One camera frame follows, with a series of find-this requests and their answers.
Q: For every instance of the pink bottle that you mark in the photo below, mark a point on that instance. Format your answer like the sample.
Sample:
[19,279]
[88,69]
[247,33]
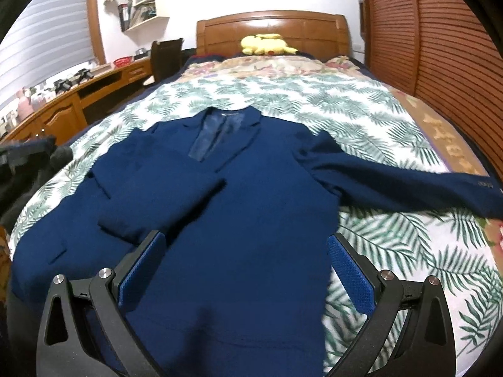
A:
[23,104]

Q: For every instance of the dark wooden chair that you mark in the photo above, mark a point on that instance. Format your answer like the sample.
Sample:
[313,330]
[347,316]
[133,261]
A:
[167,59]

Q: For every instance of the red basket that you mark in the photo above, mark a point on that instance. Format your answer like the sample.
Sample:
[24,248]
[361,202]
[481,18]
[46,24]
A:
[122,62]

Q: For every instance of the green leaf print duvet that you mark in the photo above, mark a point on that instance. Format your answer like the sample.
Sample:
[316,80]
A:
[314,102]

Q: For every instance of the wooden bed headboard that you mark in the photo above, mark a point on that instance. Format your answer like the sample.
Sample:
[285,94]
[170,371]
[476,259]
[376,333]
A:
[275,27]

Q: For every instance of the navy blue suit jacket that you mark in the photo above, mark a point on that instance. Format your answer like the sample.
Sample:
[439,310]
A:
[243,204]

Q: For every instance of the floral print blanket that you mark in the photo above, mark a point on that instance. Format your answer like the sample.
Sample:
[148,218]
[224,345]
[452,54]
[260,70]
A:
[275,66]

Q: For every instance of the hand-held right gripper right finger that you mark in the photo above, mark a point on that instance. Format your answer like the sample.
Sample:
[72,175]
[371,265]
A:
[349,279]

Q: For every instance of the metal box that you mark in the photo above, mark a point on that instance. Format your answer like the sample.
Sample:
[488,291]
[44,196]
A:
[141,52]

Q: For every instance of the white wall shelf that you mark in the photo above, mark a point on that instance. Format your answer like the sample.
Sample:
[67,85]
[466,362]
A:
[151,6]

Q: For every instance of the yellow plush toy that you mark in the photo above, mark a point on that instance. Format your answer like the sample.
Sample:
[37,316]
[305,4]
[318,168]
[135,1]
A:
[263,45]

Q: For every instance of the person's left forearm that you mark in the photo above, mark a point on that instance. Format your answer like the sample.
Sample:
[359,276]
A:
[27,192]

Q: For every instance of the window blinds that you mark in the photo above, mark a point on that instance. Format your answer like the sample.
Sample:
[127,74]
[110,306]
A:
[47,47]

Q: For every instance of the wooden desk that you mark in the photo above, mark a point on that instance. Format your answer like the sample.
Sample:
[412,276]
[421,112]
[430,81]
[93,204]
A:
[59,114]

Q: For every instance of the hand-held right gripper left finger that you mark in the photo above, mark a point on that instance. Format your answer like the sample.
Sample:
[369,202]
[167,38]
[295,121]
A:
[139,273]

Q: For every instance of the brown patterned mat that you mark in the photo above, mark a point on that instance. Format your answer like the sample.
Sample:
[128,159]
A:
[444,129]

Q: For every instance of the wooden louvered wardrobe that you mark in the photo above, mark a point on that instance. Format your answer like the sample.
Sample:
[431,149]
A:
[432,27]

